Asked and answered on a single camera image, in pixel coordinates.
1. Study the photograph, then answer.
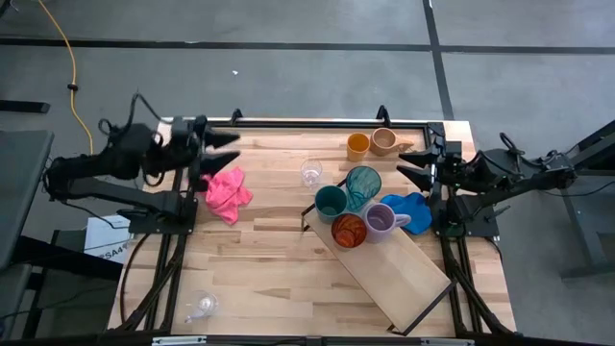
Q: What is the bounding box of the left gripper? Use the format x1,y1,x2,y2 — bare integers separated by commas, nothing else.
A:
186,114,241,193

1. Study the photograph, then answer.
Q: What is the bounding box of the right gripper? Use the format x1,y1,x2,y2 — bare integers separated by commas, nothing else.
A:
397,134,465,212

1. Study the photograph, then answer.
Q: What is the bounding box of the tan wooden mug with handle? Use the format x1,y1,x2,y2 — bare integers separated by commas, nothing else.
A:
369,127,415,158

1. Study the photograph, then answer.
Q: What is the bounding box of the tall teal translucent tumbler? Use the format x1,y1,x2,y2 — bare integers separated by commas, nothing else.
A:
344,165,383,212

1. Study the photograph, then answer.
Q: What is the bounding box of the yellow-orange cup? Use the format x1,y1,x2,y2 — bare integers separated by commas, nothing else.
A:
346,132,372,163

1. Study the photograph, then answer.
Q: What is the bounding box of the purple mug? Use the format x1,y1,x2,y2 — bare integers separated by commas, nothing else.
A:
363,202,413,244

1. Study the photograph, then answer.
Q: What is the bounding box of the small clear glass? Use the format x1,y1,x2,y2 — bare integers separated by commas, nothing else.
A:
300,159,324,189

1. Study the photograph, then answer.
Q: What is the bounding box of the orange-red faceted tumbler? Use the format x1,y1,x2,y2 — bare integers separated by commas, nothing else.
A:
331,212,368,250

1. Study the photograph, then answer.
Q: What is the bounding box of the dark green cup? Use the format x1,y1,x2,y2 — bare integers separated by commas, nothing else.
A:
314,185,348,224

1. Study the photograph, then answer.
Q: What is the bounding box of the large clear glass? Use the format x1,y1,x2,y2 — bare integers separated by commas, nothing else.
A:
184,289,221,324

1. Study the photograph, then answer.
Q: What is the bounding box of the blue cloth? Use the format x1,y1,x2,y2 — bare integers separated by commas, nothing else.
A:
380,191,433,236

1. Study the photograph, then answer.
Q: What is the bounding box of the pink cloth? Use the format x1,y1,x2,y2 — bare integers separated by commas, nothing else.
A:
201,166,255,226

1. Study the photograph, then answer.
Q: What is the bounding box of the white printed box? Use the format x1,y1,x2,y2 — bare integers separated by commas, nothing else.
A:
84,214,132,264

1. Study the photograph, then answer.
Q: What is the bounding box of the black metal stand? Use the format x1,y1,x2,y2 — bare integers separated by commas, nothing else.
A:
530,119,615,280

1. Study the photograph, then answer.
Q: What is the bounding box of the black floor strip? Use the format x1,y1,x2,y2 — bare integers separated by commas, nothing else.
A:
0,99,52,114

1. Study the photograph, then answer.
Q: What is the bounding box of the grey desk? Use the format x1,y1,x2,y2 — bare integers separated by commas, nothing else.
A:
0,129,55,270

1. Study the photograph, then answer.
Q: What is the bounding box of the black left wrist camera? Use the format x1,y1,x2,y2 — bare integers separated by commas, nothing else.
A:
171,116,194,145

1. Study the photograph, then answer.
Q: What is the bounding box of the black metal table frame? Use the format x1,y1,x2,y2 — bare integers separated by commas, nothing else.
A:
114,105,518,337

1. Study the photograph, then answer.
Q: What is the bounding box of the wooden tray with black frame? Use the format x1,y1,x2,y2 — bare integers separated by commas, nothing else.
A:
300,173,456,336

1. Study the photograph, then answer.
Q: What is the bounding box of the yellow cable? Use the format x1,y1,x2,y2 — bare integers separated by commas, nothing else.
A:
37,0,95,155

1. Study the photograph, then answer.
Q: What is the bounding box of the silver metal bracket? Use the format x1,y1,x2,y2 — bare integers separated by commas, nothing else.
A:
151,335,208,346
420,337,475,346

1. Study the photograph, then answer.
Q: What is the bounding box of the black furniture frame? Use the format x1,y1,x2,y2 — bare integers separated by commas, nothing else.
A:
0,229,124,340

